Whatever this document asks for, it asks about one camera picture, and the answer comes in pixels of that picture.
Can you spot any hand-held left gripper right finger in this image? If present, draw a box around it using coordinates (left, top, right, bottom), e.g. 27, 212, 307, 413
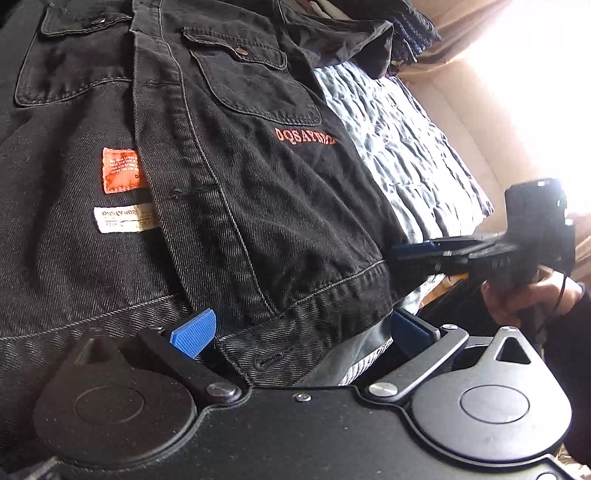
365, 308, 539, 407

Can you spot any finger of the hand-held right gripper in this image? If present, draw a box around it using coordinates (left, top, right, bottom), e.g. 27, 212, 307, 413
390, 235, 513, 278

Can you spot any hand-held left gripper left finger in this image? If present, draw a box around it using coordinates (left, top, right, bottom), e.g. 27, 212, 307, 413
75, 308, 242, 407

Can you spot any black denim jacket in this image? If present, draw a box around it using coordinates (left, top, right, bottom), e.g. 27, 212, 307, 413
0, 0, 445, 468

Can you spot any person's right forearm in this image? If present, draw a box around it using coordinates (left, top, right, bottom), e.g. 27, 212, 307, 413
541, 282, 591, 468

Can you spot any stack of dark folded clothes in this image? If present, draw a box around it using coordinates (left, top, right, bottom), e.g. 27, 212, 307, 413
318, 0, 443, 77

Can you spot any person's right hand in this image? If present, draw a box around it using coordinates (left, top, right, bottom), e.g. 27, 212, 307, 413
480, 268, 585, 337

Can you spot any blue printed quilt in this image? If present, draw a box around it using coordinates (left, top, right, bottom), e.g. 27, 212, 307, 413
313, 62, 496, 325

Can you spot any beige curtain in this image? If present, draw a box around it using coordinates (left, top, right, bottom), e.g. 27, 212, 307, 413
398, 0, 591, 223

